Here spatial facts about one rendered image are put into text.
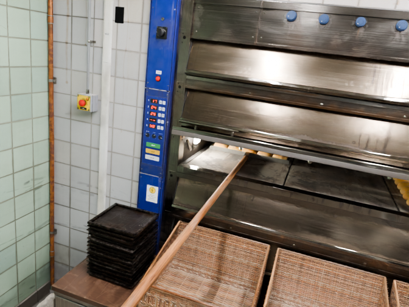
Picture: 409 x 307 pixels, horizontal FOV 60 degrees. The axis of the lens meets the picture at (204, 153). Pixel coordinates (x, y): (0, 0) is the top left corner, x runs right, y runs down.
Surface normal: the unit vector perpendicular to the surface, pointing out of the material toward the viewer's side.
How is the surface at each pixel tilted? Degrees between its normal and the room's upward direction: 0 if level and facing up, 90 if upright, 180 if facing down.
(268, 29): 90
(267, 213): 70
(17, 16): 90
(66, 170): 90
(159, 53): 90
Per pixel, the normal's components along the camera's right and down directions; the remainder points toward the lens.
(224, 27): -0.32, 0.24
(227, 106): -0.26, -0.11
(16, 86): 0.94, 0.20
